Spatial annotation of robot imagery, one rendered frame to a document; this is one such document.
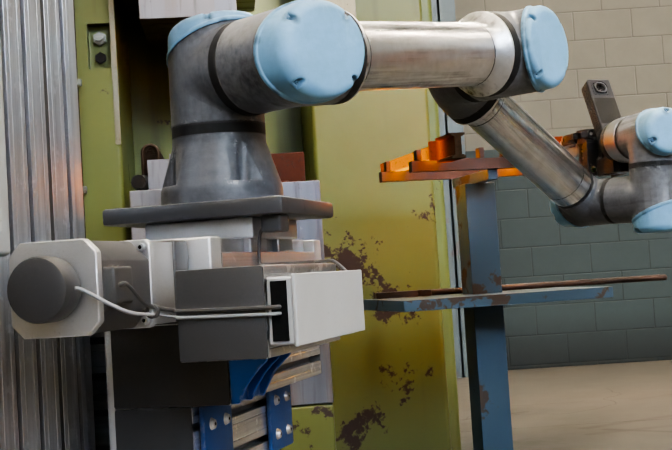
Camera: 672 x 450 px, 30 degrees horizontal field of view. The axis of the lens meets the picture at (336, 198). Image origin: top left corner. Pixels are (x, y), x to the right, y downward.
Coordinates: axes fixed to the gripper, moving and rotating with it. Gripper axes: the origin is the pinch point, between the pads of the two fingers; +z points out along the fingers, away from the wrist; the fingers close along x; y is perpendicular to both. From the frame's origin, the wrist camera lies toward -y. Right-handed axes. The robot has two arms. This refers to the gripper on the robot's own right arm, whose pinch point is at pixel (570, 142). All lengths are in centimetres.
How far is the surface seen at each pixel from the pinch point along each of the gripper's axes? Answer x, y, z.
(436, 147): -25.3, 0.0, 0.9
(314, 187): -40, 4, 36
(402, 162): -25.4, 0.5, 21.1
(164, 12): -67, -34, 46
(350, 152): -27, -5, 54
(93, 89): -81, -21, 63
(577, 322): 268, 60, 580
